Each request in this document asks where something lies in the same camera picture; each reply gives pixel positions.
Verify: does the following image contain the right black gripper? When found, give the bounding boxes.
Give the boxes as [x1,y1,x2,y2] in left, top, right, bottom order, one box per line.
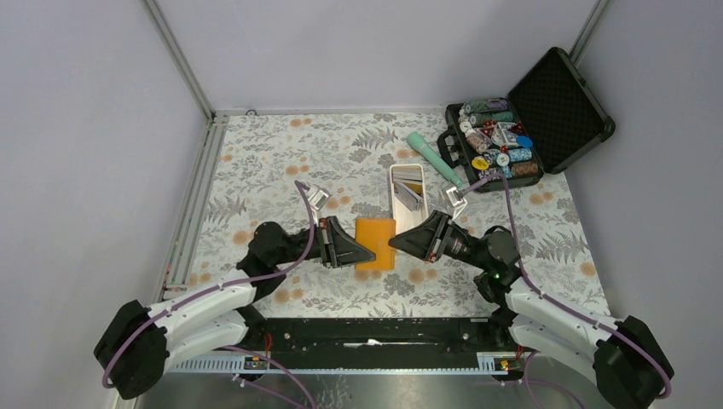
[388,210,490,271]

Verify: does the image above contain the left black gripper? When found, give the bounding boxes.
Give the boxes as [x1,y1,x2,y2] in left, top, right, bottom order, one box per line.
[273,216,376,268]

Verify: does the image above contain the orange leather card holder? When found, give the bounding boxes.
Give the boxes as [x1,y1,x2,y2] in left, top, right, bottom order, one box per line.
[355,218,396,272]

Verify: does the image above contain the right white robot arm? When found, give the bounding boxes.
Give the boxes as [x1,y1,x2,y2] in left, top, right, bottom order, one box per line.
[389,211,674,408]

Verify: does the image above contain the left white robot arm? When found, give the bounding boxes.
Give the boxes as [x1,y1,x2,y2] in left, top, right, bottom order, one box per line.
[93,216,376,400]

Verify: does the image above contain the grey card in tray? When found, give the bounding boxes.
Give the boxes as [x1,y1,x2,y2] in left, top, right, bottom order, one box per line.
[393,182,424,211]

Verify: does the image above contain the cards stack in tray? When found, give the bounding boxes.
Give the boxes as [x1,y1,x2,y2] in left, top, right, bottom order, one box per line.
[390,166,423,185]

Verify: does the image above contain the floral table mat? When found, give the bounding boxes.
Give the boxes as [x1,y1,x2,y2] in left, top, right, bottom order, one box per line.
[176,112,609,318]

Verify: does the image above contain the white plastic tray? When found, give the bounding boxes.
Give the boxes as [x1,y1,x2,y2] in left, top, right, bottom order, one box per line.
[389,164,429,234]

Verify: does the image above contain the black poker chip case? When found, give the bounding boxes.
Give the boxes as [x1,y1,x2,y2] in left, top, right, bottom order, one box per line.
[437,47,616,187]

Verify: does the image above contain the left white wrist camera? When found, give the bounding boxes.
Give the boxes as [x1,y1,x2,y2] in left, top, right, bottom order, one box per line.
[306,187,332,213]

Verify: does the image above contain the mint green handle tool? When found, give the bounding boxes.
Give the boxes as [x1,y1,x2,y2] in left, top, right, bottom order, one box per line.
[406,131,463,187]

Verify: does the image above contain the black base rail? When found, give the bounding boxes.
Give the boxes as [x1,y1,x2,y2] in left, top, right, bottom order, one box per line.
[237,315,526,374]

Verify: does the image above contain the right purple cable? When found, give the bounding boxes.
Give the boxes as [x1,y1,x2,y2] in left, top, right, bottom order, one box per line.
[454,171,674,409]

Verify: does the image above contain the purple cable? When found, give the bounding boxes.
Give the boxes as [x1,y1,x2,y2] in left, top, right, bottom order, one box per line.
[454,171,674,409]
[101,180,319,409]

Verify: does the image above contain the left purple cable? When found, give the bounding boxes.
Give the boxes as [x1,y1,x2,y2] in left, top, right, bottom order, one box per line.
[101,180,319,409]

